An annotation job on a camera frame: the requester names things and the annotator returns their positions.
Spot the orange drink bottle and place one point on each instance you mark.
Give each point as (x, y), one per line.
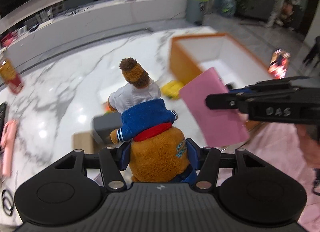
(10, 76)

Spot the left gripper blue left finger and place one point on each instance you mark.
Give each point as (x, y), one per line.
(124, 155)

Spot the yellow tape measure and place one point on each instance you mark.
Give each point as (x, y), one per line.
(172, 89)

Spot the black scissors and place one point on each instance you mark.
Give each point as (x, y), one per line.
(7, 202)

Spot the brown cardboard box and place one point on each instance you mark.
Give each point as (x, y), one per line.
(85, 142)

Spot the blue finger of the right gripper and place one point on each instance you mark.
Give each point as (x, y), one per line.
(242, 90)

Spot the dark grey cabinet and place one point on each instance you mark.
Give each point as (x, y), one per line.
(257, 9)

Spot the brown bear plush blue jacket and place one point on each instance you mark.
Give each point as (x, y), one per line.
(158, 150)

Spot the long white box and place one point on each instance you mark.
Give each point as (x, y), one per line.
(105, 93)

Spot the orange crochet fruit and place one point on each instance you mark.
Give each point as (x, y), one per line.
(108, 109)

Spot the grey trash bin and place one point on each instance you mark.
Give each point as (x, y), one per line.
(195, 11)

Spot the person's right hand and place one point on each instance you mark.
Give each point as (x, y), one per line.
(309, 147)

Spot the pink notebook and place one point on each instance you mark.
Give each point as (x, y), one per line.
(219, 127)

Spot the pink selfie stick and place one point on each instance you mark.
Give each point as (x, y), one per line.
(7, 146)

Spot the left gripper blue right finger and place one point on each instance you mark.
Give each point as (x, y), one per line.
(194, 153)

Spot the black remote control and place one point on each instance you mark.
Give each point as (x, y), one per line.
(3, 108)

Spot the smartphone on stand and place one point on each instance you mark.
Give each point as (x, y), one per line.
(279, 63)

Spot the dark grey box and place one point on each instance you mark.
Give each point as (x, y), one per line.
(103, 125)

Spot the water jug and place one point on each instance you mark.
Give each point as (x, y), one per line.
(228, 8)

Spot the large orange storage box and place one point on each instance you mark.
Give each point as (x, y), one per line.
(192, 54)

